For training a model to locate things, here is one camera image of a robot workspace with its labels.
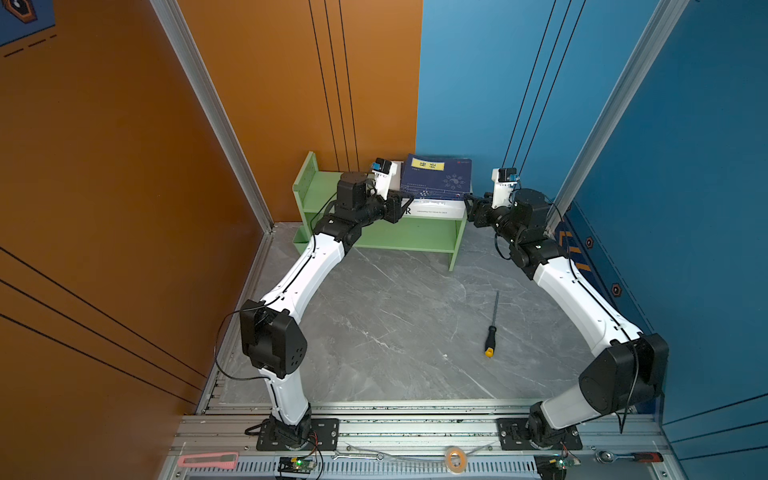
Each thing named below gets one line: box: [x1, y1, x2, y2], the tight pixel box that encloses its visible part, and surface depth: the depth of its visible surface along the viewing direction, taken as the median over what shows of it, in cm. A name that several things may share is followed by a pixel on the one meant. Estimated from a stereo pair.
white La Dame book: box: [389, 161, 404, 191], surface depth 82 cm
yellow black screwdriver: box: [484, 290, 499, 358], surface depth 90 cm
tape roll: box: [445, 446, 467, 474], surface depth 72 cm
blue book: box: [400, 153, 472, 200], surface depth 82 cm
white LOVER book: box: [402, 199, 466, 219], surface depth 83 cm
